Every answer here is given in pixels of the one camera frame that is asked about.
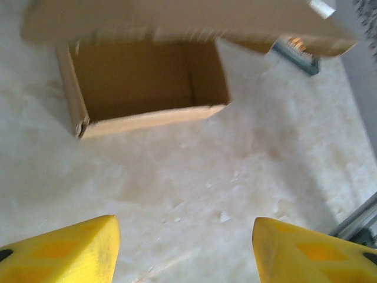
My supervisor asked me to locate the aluminium side rail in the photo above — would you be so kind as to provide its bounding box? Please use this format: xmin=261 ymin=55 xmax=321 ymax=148
xmin=329 ymin=196 xmax=377 ymax=251

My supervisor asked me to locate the black board with orange connectors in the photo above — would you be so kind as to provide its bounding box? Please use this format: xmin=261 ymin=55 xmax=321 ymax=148
xmin=272 ymin=37 xmax=322 ymax=78

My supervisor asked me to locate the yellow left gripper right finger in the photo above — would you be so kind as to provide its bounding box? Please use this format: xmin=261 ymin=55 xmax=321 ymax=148
xmin=253 ymin=217 xmax=377 ymax=283

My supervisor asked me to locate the brown cardboard box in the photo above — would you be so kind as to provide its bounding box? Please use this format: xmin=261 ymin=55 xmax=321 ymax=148
xmin=20 ymin=0 xmax=359 ymax=141

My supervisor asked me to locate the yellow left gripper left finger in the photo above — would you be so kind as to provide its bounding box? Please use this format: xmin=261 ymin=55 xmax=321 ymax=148
xmin=0 ymin=214 xmax=121 ymax=283

